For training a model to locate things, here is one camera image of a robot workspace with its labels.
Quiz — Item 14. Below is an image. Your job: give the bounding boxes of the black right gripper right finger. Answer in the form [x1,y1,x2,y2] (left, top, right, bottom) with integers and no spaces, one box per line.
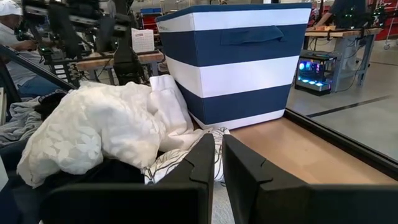
[222,134,398,224]

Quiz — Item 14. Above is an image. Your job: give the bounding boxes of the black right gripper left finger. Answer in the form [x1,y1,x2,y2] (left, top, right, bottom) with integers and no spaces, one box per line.
[39,133,216,224]

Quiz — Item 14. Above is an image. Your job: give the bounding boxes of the plain black garment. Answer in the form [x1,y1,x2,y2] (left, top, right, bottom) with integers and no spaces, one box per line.
[34,157,146,187]

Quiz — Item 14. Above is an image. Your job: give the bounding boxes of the white cloth with line pattern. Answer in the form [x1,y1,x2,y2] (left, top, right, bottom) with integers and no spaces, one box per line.
[143,126,231,185]

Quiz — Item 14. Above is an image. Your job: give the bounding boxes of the light grey knit garment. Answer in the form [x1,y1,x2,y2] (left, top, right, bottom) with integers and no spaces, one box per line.
[211,182,236,224]

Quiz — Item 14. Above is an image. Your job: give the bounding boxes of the white lace garment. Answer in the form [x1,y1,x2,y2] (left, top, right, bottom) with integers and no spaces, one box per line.
[17,81,165,189]

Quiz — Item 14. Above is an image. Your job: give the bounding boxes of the white towel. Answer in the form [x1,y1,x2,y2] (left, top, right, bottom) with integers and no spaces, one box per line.
[147,74,206,153]

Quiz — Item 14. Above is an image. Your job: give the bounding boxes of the navy garment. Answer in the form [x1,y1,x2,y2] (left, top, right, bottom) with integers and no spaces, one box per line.
[0,138,43,224]

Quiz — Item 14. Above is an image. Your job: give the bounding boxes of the black shorts with white print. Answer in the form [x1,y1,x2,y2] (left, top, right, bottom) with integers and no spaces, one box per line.
[33,91,68,121]

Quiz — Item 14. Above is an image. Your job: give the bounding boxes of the grey T-shirt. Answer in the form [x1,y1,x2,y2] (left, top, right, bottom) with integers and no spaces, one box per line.
[0,96,44,147]

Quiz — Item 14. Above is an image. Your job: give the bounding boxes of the computer with coloured lights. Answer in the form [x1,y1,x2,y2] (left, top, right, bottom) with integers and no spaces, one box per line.
[294,51,338,96]

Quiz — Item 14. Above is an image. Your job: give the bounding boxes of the white paper sign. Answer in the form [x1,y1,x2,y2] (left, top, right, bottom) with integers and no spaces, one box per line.
[131,27,155,54]

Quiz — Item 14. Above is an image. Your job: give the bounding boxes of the navy white striped fabric bin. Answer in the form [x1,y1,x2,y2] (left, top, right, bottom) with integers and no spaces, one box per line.
[155,2,313,131]

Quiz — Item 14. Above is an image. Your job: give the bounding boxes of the wooden workbench with grey legs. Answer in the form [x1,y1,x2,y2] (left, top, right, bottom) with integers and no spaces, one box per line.
[304,27,383,93]

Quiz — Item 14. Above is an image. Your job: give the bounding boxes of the person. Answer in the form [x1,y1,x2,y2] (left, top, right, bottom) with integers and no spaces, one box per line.
[313,0,368,29]
[0,0,62,97]

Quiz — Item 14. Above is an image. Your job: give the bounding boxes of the red tool cabinet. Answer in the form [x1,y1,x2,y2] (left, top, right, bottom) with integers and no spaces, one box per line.
[139,7,164,34]

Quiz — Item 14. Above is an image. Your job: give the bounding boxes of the black diagonal frame brace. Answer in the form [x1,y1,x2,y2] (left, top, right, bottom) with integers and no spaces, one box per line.
[0,44,78,105]

